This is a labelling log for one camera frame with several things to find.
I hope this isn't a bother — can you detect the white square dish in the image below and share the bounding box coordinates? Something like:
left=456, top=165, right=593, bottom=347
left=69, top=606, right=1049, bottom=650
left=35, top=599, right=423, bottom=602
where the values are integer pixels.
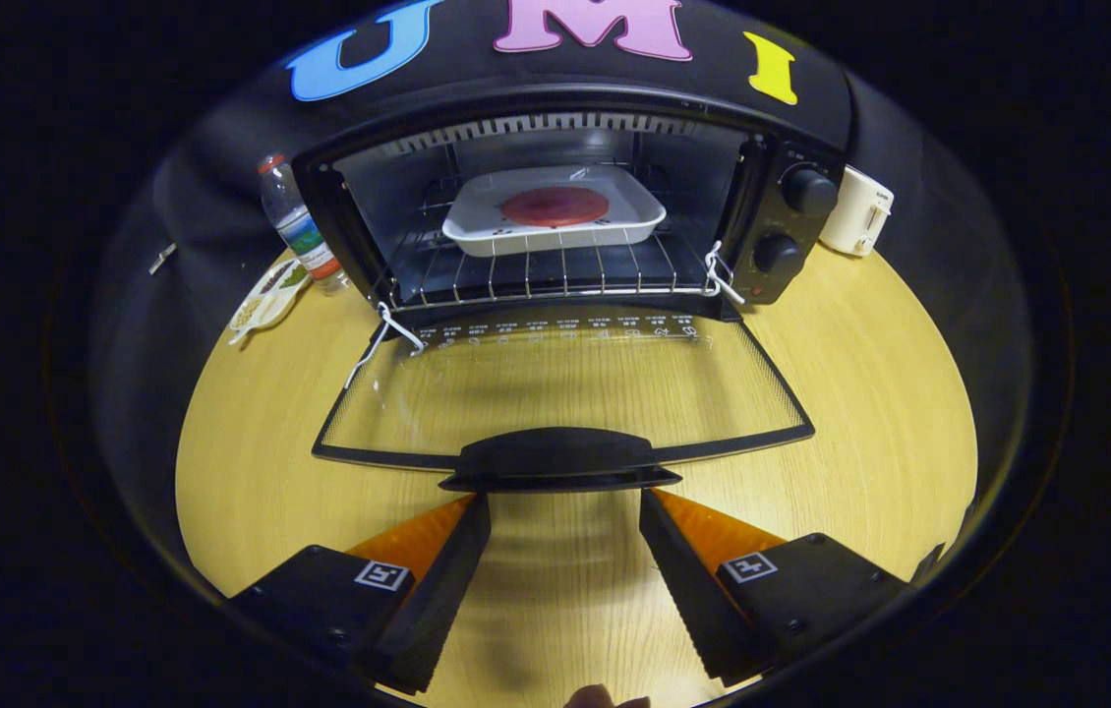
left=441, top=164, right=667, bottom=259

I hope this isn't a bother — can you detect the black toaster oven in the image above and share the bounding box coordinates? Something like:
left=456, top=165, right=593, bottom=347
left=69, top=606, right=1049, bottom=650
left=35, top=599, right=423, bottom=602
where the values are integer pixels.
left=292, top=84, right=856, bottom=493

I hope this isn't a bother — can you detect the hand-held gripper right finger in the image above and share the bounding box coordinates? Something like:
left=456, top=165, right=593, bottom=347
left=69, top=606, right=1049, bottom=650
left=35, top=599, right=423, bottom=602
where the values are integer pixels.
left=639, top=488, right=910, bottom=688

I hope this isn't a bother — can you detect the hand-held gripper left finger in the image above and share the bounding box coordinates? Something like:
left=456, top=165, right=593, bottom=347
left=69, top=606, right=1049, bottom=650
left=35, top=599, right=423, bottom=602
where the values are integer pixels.
left=227, top=494, right=494, bottom=696

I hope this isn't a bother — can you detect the pink round ham slice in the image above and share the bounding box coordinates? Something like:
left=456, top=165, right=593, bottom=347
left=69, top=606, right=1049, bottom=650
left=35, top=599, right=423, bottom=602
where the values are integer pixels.
left=500, top=187, right=611, bottom=228

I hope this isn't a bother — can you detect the white bread toaster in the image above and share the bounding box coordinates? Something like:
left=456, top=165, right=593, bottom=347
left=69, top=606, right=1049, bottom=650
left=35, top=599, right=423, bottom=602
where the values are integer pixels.
left=819, top=165, right=896, bottom=259

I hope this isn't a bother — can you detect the clear plastic water bottle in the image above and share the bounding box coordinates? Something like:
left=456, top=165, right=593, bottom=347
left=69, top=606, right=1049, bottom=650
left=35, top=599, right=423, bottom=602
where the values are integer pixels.
left=258, top=152, right=352, bottom=294

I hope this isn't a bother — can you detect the black backdrop cloth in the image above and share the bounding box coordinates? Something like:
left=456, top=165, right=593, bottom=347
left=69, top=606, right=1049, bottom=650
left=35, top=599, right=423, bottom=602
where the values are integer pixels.
left=88, top=0, right=1033, bottom=552

